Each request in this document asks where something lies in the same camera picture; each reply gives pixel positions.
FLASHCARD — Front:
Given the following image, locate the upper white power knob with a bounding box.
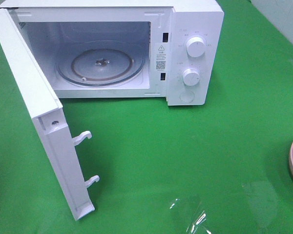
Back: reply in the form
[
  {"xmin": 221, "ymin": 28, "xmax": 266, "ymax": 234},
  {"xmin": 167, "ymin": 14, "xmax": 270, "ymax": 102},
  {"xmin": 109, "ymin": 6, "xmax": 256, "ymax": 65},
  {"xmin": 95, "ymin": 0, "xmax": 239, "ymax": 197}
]
[{"xmin": 186, "ymin": 36, "xmax": 206, "ymax": 58}]

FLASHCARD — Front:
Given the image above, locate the white microwave door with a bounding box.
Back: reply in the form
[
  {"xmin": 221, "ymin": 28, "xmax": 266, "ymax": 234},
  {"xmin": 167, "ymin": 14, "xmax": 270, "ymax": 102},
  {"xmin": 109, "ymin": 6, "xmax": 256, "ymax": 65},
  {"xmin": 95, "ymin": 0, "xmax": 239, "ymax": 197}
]
[{"xmin": 0, "ymin": 9, "xmax": 100, "ymax": 220}]

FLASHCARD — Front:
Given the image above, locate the round door release button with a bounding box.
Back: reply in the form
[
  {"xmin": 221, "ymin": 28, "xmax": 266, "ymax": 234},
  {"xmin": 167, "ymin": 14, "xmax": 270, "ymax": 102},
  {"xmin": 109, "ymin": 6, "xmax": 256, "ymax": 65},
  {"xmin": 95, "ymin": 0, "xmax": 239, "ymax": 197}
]
[{"xmin": 180, "ymin": 91, "xmax": 195, "ymax": 103}]

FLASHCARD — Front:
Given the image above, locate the white microwave oven body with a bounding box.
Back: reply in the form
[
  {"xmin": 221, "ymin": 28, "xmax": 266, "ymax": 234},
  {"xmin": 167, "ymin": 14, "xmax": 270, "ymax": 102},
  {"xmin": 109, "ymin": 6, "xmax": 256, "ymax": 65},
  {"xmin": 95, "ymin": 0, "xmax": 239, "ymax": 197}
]
[{"xmin": 0, "ymin": 0, "xmax": 224, "ymax": 106}]

